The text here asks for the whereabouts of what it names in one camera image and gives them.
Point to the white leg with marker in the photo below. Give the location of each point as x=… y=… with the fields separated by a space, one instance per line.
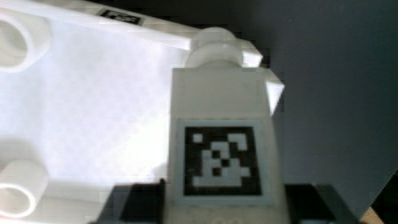
x=225 y=186

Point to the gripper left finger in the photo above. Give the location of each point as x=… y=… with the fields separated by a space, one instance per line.
x=136 y=204

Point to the white square tabletop part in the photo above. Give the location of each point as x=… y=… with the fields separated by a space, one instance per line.
x=88 y=57

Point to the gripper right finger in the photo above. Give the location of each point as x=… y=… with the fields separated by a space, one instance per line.
x=316 y=205

